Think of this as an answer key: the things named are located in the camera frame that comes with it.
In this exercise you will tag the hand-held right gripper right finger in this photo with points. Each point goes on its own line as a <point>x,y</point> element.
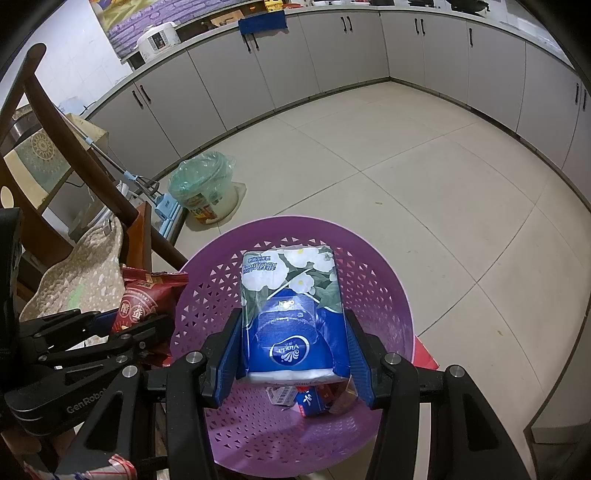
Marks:
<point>360,360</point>

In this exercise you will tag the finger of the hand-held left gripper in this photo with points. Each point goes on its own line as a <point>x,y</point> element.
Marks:
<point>129,339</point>
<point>69,321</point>

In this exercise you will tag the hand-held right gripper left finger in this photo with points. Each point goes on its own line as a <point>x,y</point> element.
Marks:
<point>228,360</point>

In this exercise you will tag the red snack packet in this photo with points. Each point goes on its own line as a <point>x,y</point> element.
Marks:
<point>143,300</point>

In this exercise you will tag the purple perforated plastic basket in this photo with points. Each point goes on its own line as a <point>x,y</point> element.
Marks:
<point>221,424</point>

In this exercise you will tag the blue white tissue pack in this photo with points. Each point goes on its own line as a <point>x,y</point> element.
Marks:
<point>286,323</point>

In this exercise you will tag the brown small packet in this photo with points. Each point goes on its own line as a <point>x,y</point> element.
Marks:
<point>345,397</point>

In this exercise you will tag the beige quilted heart blanket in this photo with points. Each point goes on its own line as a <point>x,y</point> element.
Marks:
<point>83,272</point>

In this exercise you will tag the blue white small carton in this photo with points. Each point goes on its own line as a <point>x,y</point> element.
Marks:
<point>314,402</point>

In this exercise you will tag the white printed label paper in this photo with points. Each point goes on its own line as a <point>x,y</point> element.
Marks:
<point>280,396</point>

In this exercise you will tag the red plastic bag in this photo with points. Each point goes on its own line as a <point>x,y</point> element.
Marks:
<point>425,355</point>

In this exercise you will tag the striped printed plastic bag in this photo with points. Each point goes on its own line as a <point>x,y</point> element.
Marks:
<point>111,468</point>

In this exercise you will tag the green bag lined bin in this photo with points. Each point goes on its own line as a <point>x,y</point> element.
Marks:
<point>203,184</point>

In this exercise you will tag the brown wooden chair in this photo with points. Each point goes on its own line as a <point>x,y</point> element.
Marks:
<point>44,99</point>

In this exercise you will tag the white rice cooker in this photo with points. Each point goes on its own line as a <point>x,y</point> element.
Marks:
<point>159,41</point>

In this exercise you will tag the grey kitchen cabinets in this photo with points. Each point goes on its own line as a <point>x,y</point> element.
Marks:
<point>323,50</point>

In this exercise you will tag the blue hanging cloth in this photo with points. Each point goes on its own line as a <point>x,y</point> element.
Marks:
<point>263,22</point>

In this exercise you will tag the yellow box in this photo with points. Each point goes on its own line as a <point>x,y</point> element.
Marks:
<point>272,4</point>

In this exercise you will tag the black gas stove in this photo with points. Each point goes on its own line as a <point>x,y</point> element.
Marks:
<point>466,5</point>

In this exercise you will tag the purple brick wall sticker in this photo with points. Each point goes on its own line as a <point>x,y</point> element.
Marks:
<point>138,18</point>

